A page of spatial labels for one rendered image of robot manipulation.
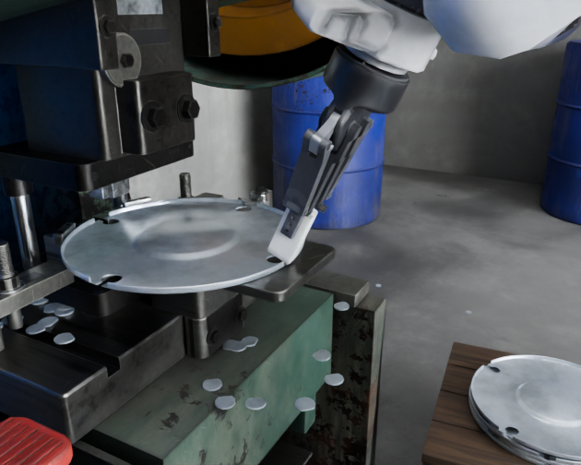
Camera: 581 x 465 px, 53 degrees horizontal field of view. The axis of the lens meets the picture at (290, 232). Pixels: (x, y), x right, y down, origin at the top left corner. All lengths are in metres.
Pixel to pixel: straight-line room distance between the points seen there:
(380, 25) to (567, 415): 0.83
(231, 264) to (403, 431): 1.08
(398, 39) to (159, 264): 0.35
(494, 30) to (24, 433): 0.42
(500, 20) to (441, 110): 3.60
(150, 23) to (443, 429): 0.81
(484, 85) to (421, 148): 0.57
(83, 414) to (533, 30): 0.52
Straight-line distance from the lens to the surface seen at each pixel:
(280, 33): 0.98
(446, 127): 4.00
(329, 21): 0.49
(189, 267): 0.64
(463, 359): 1.31
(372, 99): 0.53
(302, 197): 0.56
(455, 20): 0.40
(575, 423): 1.15
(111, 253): 0.70
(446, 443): 1.09
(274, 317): 0.81
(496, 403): 1.15
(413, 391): 1.79
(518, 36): 0.40
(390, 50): 0.51
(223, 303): 0.72
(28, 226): 0.79
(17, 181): 0.76
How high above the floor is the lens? 1.05
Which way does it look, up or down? 21 degrees down
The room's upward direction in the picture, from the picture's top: straight up
